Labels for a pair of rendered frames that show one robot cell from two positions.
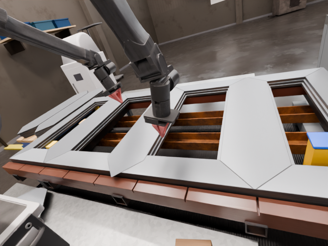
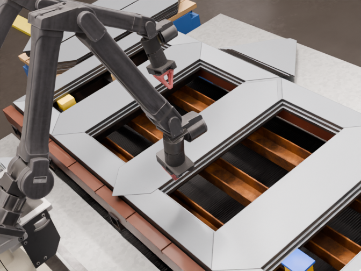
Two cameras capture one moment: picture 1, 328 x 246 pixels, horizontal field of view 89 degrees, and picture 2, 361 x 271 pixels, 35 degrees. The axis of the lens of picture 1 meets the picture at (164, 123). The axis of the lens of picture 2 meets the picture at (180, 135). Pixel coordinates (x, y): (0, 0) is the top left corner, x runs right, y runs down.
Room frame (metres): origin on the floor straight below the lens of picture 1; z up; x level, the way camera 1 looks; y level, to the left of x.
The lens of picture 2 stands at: (-0.59, -0.64, 2.09)
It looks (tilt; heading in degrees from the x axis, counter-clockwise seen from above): 39 degrees down; 29
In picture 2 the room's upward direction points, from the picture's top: 15 degrees counter-clockwise
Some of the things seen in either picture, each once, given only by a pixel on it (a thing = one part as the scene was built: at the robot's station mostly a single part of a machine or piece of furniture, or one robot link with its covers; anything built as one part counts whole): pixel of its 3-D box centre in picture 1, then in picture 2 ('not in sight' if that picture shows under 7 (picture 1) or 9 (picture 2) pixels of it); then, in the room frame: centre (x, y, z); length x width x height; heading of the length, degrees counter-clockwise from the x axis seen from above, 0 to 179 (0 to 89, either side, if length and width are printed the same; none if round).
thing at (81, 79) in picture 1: (88, 71); not in sight; (4.17, 1.27, 0.75); 0.77 x 0.65 x 1.51; 154
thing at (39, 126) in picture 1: (68, 109); (106, 23); (1.52, 0.79, 0.82); 0.80 x 0.40 x 0.06; 150
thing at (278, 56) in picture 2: not in sight; (269, 51); (1.39, -0.03, 0.77); 0.45 x 0.20 x 0.04; 60
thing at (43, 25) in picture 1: (40, 27); not in sight; (4.69, 1.95, 1.86); 0.48 x 0.36 x 0.19; 152
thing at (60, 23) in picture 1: (58, 25); not in sight; (5.16, 1.70, 1.86); 0.46 x 0.35 x 0.18; 152
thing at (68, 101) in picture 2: (52, 146); (66, 102); (0.95, 0.71, 0.79); 0.06 x 0.05 x 0.04; 150
